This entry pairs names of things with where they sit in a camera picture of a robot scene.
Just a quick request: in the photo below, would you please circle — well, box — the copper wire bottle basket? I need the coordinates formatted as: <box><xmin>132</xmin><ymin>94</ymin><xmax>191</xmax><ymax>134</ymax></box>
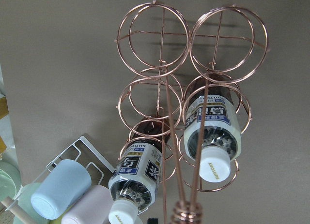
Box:
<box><xmin>116</xmin><ymin>1</ymin><xmax>268</xmax><ymax>224</ymax></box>

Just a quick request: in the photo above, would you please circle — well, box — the tea bottle white label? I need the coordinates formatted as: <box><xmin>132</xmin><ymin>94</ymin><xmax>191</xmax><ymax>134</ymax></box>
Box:
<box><xmin>184</xmin><ymin>86</ymin><xmax>241</xmax><ymax>183</ymax></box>

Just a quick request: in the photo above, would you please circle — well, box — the tea bottle in basket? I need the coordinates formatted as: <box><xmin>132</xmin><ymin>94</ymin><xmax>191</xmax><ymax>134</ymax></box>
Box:
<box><xmin>108</xmin><ymin>119</ymin><xmax>170</xmax><ymax>224</ymax></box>

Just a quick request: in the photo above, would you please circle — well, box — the white cup rack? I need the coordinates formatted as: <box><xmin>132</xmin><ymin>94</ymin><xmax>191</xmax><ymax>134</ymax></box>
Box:
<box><xmin>46</xmin><ymin>136</ymin><xmax>114</xmax><ymax>186</ymax></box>

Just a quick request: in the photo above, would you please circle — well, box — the pink cup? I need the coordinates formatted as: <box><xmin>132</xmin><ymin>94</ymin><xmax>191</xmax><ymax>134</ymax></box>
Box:
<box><xmin>61</xmin><ymin>185</ymin><xmax>113</xmax><ymax>224</ymax></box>

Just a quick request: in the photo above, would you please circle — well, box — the light blue cup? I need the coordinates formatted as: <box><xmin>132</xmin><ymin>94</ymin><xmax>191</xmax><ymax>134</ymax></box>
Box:
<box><xmin>31</xmin><ymin>159</ymin><xmax>92</xmax><ymax>220</ymax></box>

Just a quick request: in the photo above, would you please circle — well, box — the green cup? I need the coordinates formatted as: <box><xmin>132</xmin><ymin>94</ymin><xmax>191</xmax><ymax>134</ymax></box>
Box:
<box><xmin>18</xmin><ymin>182</ymin><xmax>49</xmax><ymax>224</ymax></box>

